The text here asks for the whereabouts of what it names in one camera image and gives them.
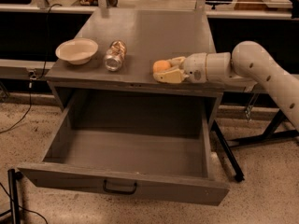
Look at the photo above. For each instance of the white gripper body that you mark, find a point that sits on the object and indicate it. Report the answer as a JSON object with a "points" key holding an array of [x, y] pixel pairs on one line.
{"points": [[194, 66]]}

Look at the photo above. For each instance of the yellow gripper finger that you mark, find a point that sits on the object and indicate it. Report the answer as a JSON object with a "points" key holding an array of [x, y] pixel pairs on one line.
{"points": [[172, 76], [178, 61]]}

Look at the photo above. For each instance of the orange fruit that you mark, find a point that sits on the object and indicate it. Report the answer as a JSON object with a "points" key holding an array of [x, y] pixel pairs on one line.
{"points": [[160, 66]]}

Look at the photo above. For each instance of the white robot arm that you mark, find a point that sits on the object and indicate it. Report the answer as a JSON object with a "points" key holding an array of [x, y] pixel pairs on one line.
{"points": [[247, 65]]}

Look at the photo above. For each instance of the open grey top drawer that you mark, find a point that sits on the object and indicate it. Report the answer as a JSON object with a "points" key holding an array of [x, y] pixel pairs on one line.
{"points": [[158, 141]]}

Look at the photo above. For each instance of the grey cabinet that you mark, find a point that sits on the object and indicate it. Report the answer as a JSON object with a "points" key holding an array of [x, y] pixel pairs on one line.
{"points": [[149, 35]]}

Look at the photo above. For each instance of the silver can lying down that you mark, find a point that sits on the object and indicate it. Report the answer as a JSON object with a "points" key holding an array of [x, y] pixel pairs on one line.
{"points": [[115, 56]]}

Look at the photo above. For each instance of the black stand leg right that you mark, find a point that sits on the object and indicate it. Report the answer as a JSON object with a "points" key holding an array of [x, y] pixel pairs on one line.
{"points": [[269, 134]]}

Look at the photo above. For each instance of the white bowl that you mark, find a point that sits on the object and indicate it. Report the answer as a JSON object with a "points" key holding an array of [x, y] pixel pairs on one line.
{"points": [[77, 51]]}

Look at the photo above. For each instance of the black stand lower left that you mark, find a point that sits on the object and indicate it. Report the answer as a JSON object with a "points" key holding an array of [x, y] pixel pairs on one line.
{"points": [[12, 207]]}

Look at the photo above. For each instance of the grey bench rail right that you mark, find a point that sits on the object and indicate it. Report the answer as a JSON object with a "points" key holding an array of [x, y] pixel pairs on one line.
{"points": [[243, 85]]}

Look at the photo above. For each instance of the grey bench rail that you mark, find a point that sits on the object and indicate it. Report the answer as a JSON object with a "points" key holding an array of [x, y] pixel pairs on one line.
{"points": [[243, 85], [24, 70]]}

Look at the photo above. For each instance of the black drawer handle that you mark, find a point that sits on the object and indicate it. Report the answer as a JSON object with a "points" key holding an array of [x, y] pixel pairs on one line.
{"points": [[116, 188]]}

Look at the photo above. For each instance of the grey bench rail left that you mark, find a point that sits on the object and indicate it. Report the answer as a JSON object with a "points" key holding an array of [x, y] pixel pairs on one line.
{"points": [[24, 70]]}

